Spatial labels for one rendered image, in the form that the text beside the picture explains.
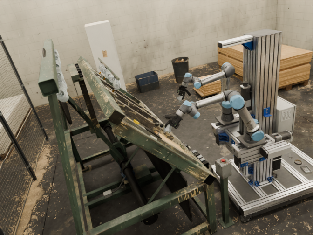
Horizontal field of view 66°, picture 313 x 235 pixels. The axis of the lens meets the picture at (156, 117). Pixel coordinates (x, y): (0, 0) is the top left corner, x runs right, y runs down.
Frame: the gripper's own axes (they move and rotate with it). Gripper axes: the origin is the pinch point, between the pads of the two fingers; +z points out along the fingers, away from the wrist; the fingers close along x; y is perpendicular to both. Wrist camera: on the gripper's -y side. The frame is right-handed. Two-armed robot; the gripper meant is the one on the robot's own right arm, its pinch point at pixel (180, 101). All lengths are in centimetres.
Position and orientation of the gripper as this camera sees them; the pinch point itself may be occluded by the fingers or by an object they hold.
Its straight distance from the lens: 294.3
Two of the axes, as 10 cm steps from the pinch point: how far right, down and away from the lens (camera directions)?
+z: -2.9, 8.9, 3.6
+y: -9.3, -1.7, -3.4
